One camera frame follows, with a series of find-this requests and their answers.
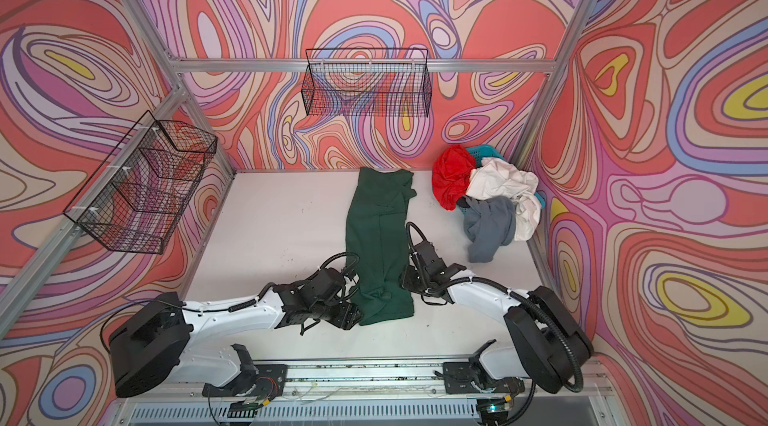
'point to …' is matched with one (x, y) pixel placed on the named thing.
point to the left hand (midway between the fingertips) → (359, 313)
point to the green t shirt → (376, 243)
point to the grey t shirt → (488, 225)
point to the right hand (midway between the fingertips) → (407, 287)
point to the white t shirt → (495, 178)
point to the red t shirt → (451, 174)
